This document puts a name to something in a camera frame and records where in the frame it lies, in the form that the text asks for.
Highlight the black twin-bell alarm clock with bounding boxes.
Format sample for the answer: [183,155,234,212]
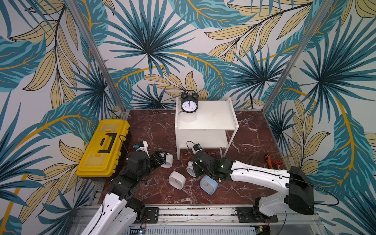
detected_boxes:
[180,90,199,113]

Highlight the white square alarm clock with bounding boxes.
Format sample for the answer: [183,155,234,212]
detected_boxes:
[168,171,186,190]

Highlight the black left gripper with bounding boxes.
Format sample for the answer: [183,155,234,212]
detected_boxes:
[138,150,167,181]

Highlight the light blue square clock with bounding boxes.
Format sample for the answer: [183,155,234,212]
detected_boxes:
[200,175,218,195]

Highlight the white two-tier shelf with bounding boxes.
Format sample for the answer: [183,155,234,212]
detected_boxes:
[175,98,239,160]

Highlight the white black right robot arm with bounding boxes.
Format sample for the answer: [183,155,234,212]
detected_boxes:
[192,147,314,218]

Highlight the aluminium corner post right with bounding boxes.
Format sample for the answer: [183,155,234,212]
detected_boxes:
[262,0,334,115]

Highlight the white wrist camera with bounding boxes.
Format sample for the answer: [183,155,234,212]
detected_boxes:
[192,144,203,154]
[133,141,149,157]

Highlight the white twin-bell alarm clock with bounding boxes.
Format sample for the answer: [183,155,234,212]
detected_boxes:
[161,152,173,168]

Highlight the yellow black toolbox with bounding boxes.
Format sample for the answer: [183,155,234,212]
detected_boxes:
[76,119,131,182]

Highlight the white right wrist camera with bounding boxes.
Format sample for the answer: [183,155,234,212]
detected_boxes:
[192,144,203,154]

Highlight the aluminium corner post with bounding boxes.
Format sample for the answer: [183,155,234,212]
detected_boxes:
[66,0,126,113]
[262,0,334,115]

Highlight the aluminium corner post left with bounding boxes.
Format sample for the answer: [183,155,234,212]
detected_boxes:
[66,0,126,113]

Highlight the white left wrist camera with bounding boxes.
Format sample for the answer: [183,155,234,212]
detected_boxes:
[133,141,149,157]

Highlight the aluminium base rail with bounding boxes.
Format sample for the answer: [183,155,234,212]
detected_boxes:
[69,204,327,235]

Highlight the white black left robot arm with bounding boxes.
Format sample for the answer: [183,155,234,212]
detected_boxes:
[81,148,167,235]

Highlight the red handled pliers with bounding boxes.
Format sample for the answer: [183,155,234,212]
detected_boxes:
[272,161,284,169]

